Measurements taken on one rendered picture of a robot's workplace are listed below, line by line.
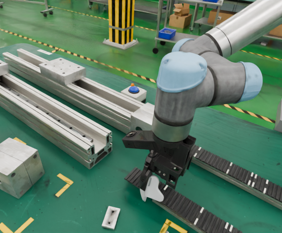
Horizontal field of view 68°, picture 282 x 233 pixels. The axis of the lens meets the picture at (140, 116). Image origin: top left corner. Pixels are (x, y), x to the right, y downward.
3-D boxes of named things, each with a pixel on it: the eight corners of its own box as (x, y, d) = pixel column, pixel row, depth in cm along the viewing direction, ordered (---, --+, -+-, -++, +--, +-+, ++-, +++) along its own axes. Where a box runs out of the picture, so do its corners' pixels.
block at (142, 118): (168, 129, 79) (172, 108, 73) (150, 148, 71) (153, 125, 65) (148, 119, 83) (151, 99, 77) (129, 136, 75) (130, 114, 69)
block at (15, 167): (51, 167, 62) (44, 144, 56) (18, 199, 53) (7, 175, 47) (25, 155, 64) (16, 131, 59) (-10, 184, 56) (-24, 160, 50)
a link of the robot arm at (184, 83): (223, 66, 32) (172, 70, 29) (205, 123, 38) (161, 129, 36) (197, 48, 38) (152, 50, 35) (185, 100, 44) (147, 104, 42)
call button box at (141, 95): (146, 102, 93) (147, 89, 89) (132, 112, 86) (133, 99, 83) (131, 95, 96) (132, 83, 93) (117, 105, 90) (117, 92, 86)
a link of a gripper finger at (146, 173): (141, 194, 47) (152, 162, 45) (135, 190, 48) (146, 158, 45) (151, 185, 51) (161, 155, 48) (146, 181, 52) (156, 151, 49)
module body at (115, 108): (145, 122, 81) (147, 104, 76) (129, 136, 75) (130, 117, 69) (25, 63, 116) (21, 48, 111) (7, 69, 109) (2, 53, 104)
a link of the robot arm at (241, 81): (232, 49, 44) (186, 52, 41) (274, 70, 36) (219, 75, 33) (222, 83, 49) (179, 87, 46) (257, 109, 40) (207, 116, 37)
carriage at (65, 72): (86, 82, 92) (85, 67, 88) (66, 91, 85) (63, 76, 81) (63, 71, 99) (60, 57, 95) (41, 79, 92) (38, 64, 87)
